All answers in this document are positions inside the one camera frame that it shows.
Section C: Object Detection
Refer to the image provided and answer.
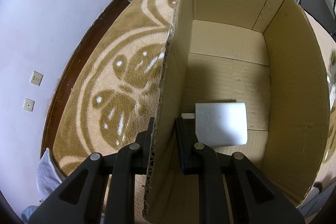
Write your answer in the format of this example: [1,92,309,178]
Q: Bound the beige brown patterned rug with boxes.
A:
[52,0,336,217]

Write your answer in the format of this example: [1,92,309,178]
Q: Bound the white power adapter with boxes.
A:
[182,102,248,147]

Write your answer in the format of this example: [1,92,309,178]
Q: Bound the upper wall socket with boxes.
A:
[30,71,43,86]

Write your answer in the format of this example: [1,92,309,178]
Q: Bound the wall socket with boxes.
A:
[23,98,35,112]
[30,71,43,86]

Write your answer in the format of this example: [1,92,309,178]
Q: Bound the lower wall socket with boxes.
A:
[23,98,35,112]

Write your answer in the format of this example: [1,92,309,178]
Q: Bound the brown cardboard box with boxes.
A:
[143,0,330,223]

